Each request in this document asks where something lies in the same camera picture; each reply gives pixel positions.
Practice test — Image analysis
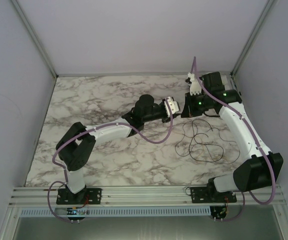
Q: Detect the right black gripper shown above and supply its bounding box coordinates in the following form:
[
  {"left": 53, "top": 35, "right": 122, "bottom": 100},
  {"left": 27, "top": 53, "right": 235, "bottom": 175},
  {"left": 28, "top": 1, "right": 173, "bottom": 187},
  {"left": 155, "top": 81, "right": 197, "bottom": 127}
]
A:
[{"left": 180, "top": 91, "right": 212, "bottom": 119}]

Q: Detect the dark thin wire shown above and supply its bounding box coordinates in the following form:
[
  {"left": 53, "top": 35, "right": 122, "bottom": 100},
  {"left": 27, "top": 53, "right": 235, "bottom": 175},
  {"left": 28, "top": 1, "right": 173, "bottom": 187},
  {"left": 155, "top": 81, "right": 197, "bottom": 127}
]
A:
[{"left": 174, "top": 118, "right": 241, "bottom": 165}]

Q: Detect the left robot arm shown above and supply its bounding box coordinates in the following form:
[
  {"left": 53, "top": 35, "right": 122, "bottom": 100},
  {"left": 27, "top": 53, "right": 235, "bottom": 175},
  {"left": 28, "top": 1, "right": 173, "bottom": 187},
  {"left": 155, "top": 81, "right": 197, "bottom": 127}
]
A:
[{"left": 54, "top": 94, "right": 180, "bottom": 196}]

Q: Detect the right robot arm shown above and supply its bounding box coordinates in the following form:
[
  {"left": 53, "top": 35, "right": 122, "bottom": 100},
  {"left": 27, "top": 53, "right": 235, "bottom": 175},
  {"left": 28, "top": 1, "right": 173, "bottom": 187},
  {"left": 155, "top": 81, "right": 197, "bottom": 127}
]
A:
[{"left": 181, "top": 72, "right": 284, "bottom": 205}]

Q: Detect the right controller board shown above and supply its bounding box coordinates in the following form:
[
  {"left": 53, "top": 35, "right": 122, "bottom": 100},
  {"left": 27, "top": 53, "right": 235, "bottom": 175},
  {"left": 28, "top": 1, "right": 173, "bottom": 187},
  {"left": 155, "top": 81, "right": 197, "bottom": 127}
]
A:
[{"left": 210, "top": 205, "right": 228, "bottom": 222}]

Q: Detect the controller board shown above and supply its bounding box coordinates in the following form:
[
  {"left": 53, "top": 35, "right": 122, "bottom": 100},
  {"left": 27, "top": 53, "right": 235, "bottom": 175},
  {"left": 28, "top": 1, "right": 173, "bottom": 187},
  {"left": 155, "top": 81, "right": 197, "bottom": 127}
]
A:
[
  {"left": 210, "top": 205, "right": 228, "bottom": 222},
  {"left": 66, "top": 207, "right": 89, "bottom": 224}
]

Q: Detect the left controller board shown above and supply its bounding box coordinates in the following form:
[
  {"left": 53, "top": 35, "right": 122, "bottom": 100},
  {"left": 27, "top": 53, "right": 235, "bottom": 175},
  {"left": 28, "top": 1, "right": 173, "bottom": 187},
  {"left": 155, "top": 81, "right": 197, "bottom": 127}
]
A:
[{"left": 66, "top": 207, "right": 89, "bottom": 224}]

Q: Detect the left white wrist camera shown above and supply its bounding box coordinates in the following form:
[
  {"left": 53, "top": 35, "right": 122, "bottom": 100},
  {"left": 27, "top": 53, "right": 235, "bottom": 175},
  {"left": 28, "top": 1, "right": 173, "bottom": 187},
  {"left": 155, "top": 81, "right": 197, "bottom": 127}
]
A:
[{"left": 163, "top": 96, "right": 181, "bottom": 118}]

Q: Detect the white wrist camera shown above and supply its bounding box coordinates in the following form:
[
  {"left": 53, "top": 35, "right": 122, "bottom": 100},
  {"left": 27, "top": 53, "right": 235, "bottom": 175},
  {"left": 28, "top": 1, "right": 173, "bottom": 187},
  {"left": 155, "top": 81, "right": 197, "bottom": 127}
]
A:
[
  {"left": 163, "top": 96, "right": 181, "bottom": 118},
  {"left": 185, "top": 72, "right": 202, "bottom": 96}
]

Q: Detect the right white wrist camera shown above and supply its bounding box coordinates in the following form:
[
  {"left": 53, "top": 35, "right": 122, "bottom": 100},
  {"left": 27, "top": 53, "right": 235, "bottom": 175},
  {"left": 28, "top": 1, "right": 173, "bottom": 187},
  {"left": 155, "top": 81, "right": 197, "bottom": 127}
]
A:
[{"left": 185, "top": 72, "right": 202, "bottom": 96}]

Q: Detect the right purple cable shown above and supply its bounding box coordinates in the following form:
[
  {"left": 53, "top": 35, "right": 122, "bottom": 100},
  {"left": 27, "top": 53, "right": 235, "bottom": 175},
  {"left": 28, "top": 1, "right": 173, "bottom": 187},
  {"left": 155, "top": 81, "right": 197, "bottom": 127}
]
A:
[{"left": 191, "top": 56, "right": 277, "bottom": 223}]

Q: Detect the purple cable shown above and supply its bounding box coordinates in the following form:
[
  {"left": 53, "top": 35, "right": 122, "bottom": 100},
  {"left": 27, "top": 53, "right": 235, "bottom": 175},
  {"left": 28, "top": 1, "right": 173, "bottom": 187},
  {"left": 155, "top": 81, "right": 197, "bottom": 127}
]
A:
[
  {"left": 191, "top": 56, "right": 277, "bottom": 223},
  {"left": 47, "top": 99, "right": 174, "bottom": 223}
]

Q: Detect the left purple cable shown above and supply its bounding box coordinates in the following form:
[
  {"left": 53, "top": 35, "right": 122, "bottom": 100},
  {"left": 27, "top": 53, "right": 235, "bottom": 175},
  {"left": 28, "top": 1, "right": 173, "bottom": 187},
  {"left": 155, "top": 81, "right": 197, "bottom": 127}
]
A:
[{"left": 47, "top": 99, "right": 174, "bottom": 223}]

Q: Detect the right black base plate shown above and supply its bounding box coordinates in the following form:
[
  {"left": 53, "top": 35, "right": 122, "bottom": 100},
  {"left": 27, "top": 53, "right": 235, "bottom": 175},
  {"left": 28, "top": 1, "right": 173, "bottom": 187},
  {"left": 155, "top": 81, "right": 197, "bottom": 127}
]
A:
[{"left": 190, "top": 186, "right": 237, "bottom": 204}]

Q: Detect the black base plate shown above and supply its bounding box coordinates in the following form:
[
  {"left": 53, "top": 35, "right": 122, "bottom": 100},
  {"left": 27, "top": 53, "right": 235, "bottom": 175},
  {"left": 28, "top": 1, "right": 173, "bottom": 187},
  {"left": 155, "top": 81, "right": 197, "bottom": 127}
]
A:
[
  {"left": 190, "top": 186, "right": 237, "bottom": 204},
  {"left": 56, "top": 187, "right": 102, "bottom": 205}
]

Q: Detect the aluminium front rail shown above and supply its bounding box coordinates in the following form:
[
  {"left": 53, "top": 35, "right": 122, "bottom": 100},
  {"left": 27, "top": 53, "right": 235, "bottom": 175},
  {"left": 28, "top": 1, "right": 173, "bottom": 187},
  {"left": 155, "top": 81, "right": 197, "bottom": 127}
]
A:
[{"left": 8, "top": 183, "right": 286, "bottom": 207}]

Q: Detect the grey slotted cable duct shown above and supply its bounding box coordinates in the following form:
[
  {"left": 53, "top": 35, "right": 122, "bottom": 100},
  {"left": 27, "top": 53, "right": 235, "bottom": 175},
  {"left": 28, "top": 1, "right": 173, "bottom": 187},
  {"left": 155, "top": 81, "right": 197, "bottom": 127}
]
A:
[{"left": 20, "top": 206, "right": 211, "bottom": 218}]

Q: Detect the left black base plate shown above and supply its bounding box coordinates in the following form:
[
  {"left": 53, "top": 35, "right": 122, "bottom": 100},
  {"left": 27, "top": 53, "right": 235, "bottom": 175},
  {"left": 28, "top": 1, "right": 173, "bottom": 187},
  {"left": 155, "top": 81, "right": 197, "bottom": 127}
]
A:
[{"left": 56, "top": 187, "right": 102, "bottom": 205}]

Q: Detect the left aluminium corner post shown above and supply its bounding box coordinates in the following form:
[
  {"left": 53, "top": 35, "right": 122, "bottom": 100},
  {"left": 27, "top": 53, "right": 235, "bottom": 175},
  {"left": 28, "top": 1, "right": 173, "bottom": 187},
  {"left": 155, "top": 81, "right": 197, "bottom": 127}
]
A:
[{"left": 10, "top": 0, "right": 58, "bottom": 79}]

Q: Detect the aluminium corner post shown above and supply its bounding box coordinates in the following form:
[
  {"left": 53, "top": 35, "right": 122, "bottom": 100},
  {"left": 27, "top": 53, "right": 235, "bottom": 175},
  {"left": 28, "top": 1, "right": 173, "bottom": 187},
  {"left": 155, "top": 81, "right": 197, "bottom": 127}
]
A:
[
  {"left": 10, "top": 0, "right": 58, "bottom": 79},
  {"left": 230, "top": 0, "right": 278, "bottom": 78}
]

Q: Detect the right aluminium corner post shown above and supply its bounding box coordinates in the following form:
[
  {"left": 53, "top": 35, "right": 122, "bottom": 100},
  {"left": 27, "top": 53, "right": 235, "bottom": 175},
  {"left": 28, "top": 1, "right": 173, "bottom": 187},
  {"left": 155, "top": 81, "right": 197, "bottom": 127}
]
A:
[{"left": 230, "top": 0, "right": 278, "bottom": 78}]

